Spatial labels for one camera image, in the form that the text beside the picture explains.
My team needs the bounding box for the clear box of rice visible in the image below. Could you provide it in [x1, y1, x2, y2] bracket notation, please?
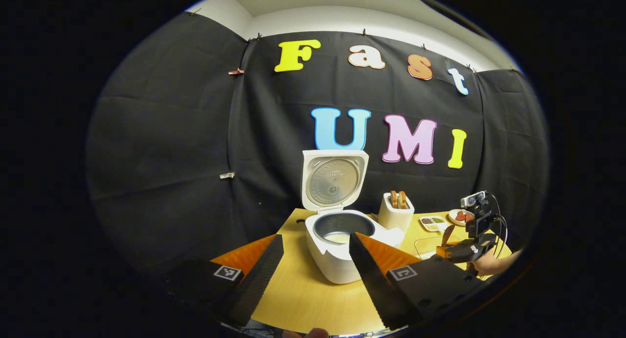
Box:
[414, 234, 458, 260]

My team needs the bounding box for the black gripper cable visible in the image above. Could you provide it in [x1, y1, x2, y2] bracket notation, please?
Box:
[487, 192, 509, 258]

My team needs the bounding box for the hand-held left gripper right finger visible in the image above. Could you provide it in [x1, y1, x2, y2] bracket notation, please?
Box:
[348, 232, 485, 331]

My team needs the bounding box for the white round plate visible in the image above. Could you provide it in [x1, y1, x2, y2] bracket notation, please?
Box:
[448, 209, 476, 227]

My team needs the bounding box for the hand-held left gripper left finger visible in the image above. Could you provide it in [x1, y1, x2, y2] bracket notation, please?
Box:
[164, 234, 285, 329]

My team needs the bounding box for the white rice cooker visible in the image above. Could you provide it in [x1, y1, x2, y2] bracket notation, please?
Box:
[301, 150, 405, 285]

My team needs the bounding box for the white divided condiment dish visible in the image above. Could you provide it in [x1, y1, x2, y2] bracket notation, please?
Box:
[419, 216, 449, 232]

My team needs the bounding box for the white toaster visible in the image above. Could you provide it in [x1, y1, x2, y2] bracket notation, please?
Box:
[378, 192, 415, 233]

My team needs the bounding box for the black backdrop cloth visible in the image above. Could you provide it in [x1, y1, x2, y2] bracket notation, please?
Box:
[86, 13, 551, 280]

